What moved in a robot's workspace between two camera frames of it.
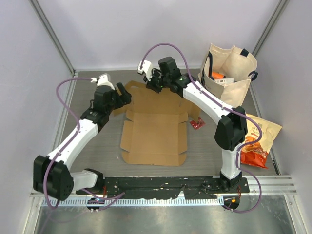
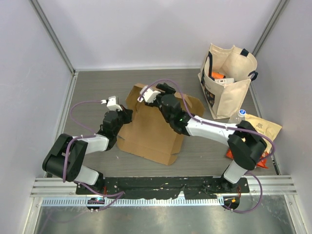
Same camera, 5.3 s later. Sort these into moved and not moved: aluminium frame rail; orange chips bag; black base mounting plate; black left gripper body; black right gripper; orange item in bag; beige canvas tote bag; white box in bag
Moved: black left gripper body; black right gripper
Not moved: aluminium frame rail; orange chips bag; black base mounting plate; beige canvas tote bag; orange item in bag; white box in bag
